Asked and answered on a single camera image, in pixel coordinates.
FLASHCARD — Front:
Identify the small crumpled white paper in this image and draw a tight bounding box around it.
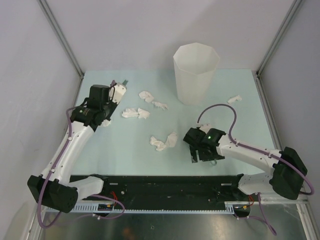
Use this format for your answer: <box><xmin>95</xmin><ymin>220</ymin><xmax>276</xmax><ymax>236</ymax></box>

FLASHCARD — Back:
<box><xmin>151</xmin><ymin>101</ymin><xmax>169</xmax><ymax>110</ymax></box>

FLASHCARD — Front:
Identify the white slotted cable duct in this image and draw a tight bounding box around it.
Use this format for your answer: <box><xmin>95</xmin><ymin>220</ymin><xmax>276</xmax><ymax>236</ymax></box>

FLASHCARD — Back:
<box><xmin>71</xmin><ymin>201</ymin><xmax>235</xmax><ymax>214</ymax></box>

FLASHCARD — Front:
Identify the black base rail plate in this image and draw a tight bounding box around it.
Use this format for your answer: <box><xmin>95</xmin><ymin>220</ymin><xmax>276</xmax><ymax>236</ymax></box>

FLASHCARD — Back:
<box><xmin>69</xmin><ymin>174</ymin><xmax>276</xmax><ymax>214</ymax></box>

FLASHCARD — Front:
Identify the left aluminium corner post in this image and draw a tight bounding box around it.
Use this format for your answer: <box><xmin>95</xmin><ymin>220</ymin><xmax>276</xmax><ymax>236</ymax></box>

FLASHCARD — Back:
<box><xmin>37</xmin><ymin>0</ymin><xmax>84</xmax><ymax>79</ymax></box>

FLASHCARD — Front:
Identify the right aluminium side rail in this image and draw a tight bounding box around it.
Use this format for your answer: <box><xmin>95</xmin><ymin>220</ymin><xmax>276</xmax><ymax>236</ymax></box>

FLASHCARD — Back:
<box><xmin>252</xmin><ymin>71</ymin><xmax>284</xmax><ymax>150</ymax></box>

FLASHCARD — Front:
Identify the white plastic waste bin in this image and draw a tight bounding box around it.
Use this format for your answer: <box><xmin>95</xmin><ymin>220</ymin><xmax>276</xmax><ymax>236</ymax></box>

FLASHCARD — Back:
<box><xmin>173</xmin><ymin>42</ymin><xmax>220</xmax><ymax>106</ymax></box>

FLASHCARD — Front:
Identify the crumpled white paper near front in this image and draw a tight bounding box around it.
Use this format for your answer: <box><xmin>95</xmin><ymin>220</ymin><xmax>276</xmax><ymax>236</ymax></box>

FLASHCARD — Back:
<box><xmin>149</xmin><ymin>132</ymin><xmax>178</xmax><ymax>152</ymax></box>

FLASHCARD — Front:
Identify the aluminium corner post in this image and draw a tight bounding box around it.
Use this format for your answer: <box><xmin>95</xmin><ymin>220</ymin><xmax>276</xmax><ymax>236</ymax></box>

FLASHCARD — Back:
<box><xmin>257</xmin><ymin>0</ymin><xmax>303</xmax><ymax>76</ymax></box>
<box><xmin>37</xmin><ymin>0</ymin><xmax>84</xmax><ymax>79</ymax></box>

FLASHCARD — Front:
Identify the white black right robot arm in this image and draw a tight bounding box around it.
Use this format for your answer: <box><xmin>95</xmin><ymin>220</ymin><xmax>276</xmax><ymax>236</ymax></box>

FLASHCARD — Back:
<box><xmin>183</xmin><ymin>127</ymin><xmax>308</xmax><ymax>201</ymax></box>

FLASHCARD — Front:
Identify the crumpled white paper middle left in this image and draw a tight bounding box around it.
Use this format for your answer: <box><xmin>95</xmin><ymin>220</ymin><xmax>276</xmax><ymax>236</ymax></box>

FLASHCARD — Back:
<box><xmin>121</xmin><ymin>108</ymin><xmax>150</xmax><ymax>119</ymax></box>

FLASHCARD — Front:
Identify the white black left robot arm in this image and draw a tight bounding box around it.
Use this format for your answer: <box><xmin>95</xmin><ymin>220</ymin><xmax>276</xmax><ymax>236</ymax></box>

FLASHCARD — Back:
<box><xmin>27</xmin><ymin>83</ymin><xmax>127</xmax><ymax>213</ymax></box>

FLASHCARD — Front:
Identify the crumpled white paper right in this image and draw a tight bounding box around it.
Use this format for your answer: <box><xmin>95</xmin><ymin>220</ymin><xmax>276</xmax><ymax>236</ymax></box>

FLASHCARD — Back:
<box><xmin>227</xmin><ymin>95</ymin><xmax>242</xmax><ymax>105</ymax></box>

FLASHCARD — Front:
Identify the right aluminium corner post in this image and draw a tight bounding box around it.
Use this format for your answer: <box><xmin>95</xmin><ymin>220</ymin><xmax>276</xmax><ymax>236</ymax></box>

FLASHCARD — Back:
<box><xmin>257</xmin><ymin>0</ymin><xmax>303</xmax><ymax>76</ymax></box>

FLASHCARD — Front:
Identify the green dustpan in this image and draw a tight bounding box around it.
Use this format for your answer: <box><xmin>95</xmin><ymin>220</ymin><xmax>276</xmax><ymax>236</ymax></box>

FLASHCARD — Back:
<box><xmin>199</xmin><ymin>152</ymin><xmax>217</xmax><ymax>166</ymax></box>

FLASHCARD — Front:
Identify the crumpled white paper far centre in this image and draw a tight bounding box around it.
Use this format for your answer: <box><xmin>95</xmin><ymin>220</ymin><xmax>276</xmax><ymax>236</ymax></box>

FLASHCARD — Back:
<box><xmin>138</xmin><ymin>91</ymin><xmax>154</xmax><ymax>103</ymax></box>

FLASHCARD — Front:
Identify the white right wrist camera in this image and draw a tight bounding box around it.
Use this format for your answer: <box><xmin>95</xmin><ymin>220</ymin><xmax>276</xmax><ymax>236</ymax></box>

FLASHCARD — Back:
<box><xmin>199</xmin><ymin>123</ymin><xmax>212</xmax><ymax>133</ymax></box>

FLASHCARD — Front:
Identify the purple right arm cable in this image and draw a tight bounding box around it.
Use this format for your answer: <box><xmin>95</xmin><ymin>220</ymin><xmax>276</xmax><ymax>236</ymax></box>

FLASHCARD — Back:
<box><xmin>196</xmin><ymin>104</ymin><xmax>316</xmax><ymax>237</ymax></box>

